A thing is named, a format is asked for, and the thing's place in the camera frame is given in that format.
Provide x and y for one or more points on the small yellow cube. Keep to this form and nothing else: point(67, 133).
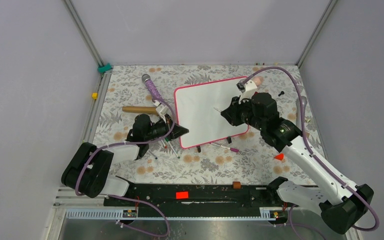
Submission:
point(94, 95)

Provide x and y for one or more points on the purple glitter microphone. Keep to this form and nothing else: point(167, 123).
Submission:
point(146, 79)

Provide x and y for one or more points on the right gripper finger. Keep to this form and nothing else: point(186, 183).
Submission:
point(232, 117)
point(236, 104)

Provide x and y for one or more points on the small brown block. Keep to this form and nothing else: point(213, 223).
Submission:
point(236, 185)

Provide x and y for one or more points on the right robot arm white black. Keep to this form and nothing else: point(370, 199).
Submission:
point(340, 202)

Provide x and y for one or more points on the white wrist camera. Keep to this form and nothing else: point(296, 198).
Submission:
point(161, 110)
point(247, 90)

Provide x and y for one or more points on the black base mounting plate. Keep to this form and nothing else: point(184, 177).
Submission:
point(205, 201)

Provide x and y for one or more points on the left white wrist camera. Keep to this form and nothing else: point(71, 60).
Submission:
point(161, 110)

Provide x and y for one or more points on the silver grey microphone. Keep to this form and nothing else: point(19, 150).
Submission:
point(301, 104)

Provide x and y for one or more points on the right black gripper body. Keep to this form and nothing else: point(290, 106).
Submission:
point(246, 107)

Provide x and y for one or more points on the pink toy microphone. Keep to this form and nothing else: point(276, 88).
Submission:
point(258, 80)

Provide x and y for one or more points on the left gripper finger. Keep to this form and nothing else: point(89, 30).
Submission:
point(174, 135)
point(179, 130)

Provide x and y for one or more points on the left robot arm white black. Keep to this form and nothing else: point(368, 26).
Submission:
point(89, 170)

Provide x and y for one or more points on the pink framed whiteboard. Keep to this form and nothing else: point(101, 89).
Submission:
point(194, 105)

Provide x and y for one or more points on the red tape label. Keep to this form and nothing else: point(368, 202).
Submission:
point(181, 195)

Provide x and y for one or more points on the small red cone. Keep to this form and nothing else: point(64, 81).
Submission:
point(280, 157)

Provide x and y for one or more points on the green capped marker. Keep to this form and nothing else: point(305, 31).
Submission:
point(173, 149)

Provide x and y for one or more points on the floral patterned table mat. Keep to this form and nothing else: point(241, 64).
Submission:
point(253, 165)

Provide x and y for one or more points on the blue capped marker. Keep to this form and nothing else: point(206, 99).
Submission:
point(153, 155)

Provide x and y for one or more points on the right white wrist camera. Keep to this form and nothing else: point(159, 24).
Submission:
point(247, 90)

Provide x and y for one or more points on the pink capped marker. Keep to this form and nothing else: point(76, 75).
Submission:
point(232, 149)

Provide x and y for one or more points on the teal corner bracket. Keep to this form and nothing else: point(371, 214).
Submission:
point(104, 68)

